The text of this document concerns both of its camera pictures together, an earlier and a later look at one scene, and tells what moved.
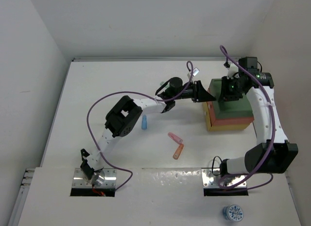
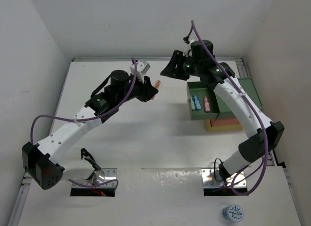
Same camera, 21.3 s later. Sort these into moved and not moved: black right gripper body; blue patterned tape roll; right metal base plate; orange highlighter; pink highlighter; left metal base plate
Moved: pink highlighter; orange highlighter; black right gripper body
Not moved: blue patterned tape roll; left metal base plate; right metal base plate
